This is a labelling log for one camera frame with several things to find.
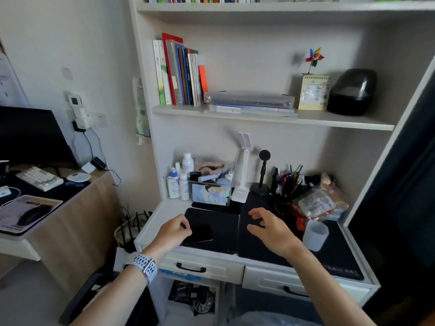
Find person's right hand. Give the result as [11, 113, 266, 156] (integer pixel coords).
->
[247, 208, 304, 259]

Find person's left hand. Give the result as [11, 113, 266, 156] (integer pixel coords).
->
[150, 214, 193, 258]

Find black smartphone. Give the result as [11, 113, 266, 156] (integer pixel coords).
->
[181, 223, 213, 245]

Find person's right forearm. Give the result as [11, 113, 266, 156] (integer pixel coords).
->
[288, 247, 375, 326]

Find person's left forearm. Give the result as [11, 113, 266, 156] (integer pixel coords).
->
[70, 261, 150, 326]

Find black square mouse pad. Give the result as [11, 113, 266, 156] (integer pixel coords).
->
[179, 207, 240, 255]

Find small white bottle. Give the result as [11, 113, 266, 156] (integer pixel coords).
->
[179, 173, 190, 201]

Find clear plastic organizer box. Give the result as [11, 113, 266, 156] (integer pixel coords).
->
[165, 161, 236, 207]

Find white lotion pump bottle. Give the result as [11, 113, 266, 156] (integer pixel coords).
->
[167, 168, 181, 200]

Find black round desk stand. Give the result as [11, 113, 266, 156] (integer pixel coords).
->
[249, 149, 272, 197]

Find black pen holder with pens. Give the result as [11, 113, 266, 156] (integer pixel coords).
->
[270, 164, 305, 198]

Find white band smartwatch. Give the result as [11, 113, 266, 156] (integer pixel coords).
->
[126, 253, 158, 286]

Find black router with antennas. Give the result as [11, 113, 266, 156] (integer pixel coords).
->
[114, 210, 154, 254]

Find translucent white cup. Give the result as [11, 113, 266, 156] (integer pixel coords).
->
[302, 219, 330, 252]

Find white phone stand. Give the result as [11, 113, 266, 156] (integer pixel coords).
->
[231, 132, 254, 204]

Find clear bag of snacks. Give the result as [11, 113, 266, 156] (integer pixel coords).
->
[292, 172, 350, 232]

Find black graphics card box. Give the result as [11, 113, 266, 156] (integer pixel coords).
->
[168, 280, 217, 316]

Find large black desk mat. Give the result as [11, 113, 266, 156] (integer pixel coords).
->
[237, 191, 365, 281]

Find wooden side desk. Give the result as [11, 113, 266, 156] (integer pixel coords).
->
[0, 163, 122, 299]

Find stack of flat folders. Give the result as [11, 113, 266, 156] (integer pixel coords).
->
[208, 104, 299, 119]

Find white round charger pad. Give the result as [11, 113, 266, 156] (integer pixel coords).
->
[66, 172, 92, 183]

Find hanging green white plastic bag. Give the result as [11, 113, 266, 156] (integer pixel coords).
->
[132, 77, 151, 146]

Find clear plastic flat case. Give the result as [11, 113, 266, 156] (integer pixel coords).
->
[203, 90, 296, 110]

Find yellow desk calendar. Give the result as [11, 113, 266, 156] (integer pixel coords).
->
[298, 74, 332, 111]

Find row of upright books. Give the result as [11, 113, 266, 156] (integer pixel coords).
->
[152, 32, 209, 107]

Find white mechanical keyboard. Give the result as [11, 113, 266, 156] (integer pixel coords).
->
[15, 166, 64, 192]

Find white stacked plug adapters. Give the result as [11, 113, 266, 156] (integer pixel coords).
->
[68, 94, 92, 133]

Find black glossy printer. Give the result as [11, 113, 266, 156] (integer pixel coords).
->
[327, 68, 378, 117]

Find black computer monitor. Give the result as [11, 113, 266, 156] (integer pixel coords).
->
[0, 105, 80, 169]

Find colourful pinwheel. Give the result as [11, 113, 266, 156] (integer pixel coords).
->
[304, 47, 325, 76]

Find white shelf desk unit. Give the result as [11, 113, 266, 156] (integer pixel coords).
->
[128, 0, 435, 307]

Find white drawer with curved handle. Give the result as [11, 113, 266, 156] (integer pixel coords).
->
[242, 266, 372, 307]
[158, 250, 245, 286]

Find white wall outlet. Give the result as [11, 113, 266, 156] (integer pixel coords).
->
[86, 111, 109, 129]

